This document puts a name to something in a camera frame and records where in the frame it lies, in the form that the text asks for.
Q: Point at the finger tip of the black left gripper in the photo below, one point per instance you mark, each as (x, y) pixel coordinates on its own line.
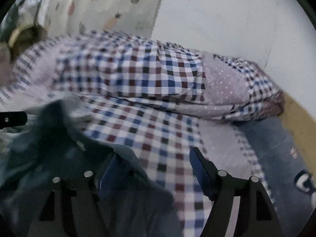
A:
(12, 119)

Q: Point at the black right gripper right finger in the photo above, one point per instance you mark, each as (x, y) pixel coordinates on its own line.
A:
(256, 214)

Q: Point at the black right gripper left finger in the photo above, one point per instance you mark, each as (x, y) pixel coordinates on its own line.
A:
(77, 198)

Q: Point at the dark blue garment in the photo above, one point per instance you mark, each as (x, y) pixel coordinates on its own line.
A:
(143, 207)

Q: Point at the blue cartoon pillow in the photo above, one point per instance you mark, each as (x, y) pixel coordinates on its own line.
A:
(285, 171)

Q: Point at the checkered plaid bed sheet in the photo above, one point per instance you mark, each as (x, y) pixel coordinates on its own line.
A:
(162, 142)

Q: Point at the plaid and dotted quilt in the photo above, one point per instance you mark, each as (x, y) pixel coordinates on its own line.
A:
(163, 75)

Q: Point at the pineapple print wall cloth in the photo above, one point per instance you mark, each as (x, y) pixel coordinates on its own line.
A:
(72, 17)

